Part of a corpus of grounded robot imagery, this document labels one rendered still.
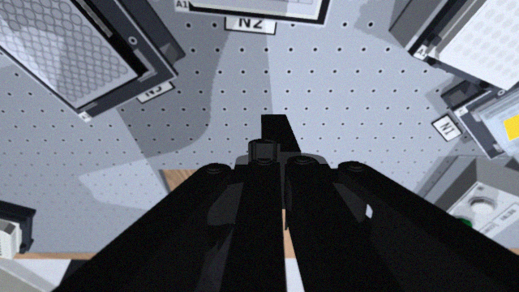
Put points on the light grey button panel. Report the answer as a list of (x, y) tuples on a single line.
[(482, 193)]

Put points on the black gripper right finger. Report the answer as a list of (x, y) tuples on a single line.
[(424, 248)]

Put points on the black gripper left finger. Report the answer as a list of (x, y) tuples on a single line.
[(170, 248)]

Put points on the clear plastic lid with yellow tape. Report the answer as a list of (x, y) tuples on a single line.
[(504, 124)]

